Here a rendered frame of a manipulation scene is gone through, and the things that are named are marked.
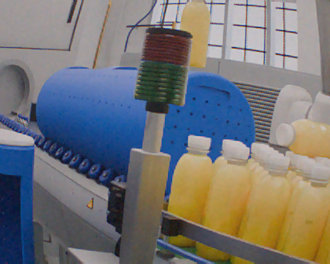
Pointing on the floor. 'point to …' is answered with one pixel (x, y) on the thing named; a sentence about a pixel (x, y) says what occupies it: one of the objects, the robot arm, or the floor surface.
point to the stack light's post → (143, 206)
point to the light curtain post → (109, 27)
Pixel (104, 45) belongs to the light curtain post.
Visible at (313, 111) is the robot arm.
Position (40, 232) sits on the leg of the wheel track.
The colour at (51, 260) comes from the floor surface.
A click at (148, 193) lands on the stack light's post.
